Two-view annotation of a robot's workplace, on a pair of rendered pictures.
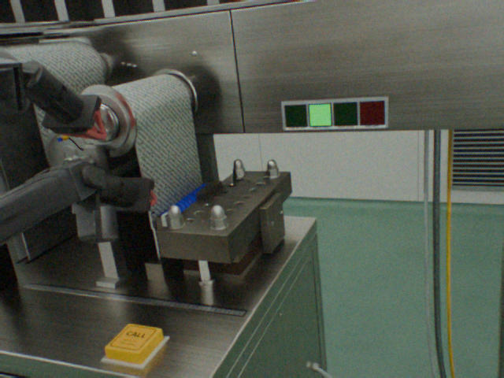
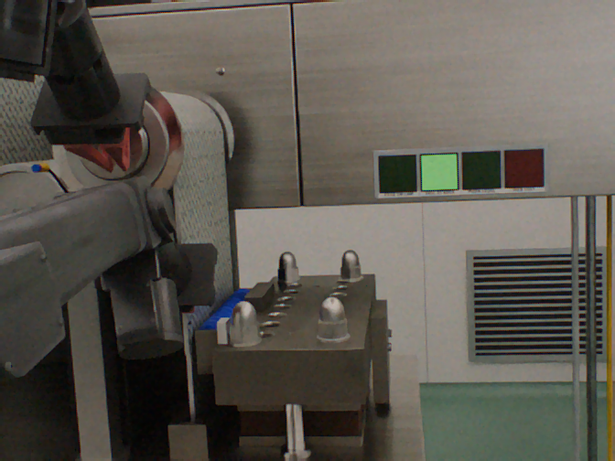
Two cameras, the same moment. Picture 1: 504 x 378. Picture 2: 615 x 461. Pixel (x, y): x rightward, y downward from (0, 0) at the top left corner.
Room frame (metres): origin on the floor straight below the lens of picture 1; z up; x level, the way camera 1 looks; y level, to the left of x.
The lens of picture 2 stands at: (0.14, 0.33, 1.26)
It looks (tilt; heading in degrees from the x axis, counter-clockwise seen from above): 7 degrees down; 343
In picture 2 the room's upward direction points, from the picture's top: 3 degrees counter-clockwise
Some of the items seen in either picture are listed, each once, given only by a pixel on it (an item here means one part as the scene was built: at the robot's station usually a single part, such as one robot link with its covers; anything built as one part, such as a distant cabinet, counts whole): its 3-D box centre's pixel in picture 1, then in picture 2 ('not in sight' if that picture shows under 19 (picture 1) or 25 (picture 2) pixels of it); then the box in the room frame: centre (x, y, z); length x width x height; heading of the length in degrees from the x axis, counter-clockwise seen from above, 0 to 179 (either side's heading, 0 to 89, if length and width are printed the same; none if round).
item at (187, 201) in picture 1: (187, 203); (229, 316); (1.07, 0.15, 1.03); 0.21 x 0.04 x 0.03; 156
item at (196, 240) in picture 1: (233, 209); (309, 326); (1.07, 0.05, 1.00); 0.40 x 0.16 x 0.06; 156
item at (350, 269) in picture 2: (272, 168); (350, 264); (1.20, -0.06, 1.05); 0.04 x 0.04 x 0.04
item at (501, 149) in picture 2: (332, 114); (459, 171); (1.13, -0.21, 1.19); 0.25 x 0.01 x 0.07; 66
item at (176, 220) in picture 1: (175, 215); (243, 321); (0.93, 0.16, 1.05); 0.04 x 0.04 x 0.04
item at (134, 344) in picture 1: (135, 343); not in sight; (0.72, 0.23, 0.91); 0.07 x 0.07 x 0.02; 66
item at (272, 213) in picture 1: (273, 222); (383, 348); (1.04, -0.04, 0.97); 0.10 x 0.03 x 0.11; 156
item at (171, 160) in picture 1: (173, 171); (208, 255); (1.08, 0.17, 1.11); 0.23 x 0.01 x 0.18; 156
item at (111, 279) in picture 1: (99, 218); (87, 332); (0.97, 0.33, 1.05); 0.06 x 0.05 x 0.31; 156
